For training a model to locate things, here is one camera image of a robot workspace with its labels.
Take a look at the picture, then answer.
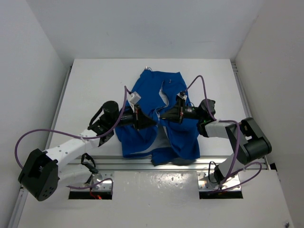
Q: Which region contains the aluminium right side rail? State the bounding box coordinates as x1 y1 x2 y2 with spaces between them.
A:
231 63 252 117

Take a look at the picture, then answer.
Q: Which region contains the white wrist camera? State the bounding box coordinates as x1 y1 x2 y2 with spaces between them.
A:
127 92 141 105
176 91 187 100

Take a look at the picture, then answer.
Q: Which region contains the blue zip-up vest jacket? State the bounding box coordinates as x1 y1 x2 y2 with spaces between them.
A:
115 69 200 165

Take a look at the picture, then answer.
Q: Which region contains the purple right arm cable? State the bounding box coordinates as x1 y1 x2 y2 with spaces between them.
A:
182 75 263 193

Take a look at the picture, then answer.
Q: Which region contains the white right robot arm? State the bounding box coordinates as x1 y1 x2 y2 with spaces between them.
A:
161 98 272 187

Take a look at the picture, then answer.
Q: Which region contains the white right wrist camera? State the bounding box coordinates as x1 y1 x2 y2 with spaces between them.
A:
176 91 187 100

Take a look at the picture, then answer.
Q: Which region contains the aluminium rail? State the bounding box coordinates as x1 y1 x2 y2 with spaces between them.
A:
231 63 252 117
59 155 269 171
7 65 72 228

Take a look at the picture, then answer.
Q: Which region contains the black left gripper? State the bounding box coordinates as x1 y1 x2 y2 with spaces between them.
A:
110 103 156 131

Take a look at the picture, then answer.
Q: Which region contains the aluminium front rail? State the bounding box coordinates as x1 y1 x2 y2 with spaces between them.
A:
59 155 269 171

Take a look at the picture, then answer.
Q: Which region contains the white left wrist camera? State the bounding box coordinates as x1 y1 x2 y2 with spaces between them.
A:
127 92 141 105

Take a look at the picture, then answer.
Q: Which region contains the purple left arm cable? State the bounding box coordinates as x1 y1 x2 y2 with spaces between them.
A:
14 85 133 190

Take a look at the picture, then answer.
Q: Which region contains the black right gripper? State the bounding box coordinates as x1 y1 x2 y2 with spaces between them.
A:
161 98 204 125

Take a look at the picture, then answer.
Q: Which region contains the aluminium left side rail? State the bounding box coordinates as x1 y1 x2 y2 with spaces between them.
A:
7 65 72 228

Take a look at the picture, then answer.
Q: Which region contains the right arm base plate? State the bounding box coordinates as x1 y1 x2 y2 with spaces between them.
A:
197 171 241 192

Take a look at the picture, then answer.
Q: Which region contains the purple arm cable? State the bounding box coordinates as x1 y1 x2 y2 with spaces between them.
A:
14 85 133 190
182 75 263 193

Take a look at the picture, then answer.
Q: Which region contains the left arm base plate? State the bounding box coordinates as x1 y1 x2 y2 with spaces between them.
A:
68 171 114 191

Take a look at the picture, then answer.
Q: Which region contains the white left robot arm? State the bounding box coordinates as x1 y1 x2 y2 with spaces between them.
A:
18 101 156 201

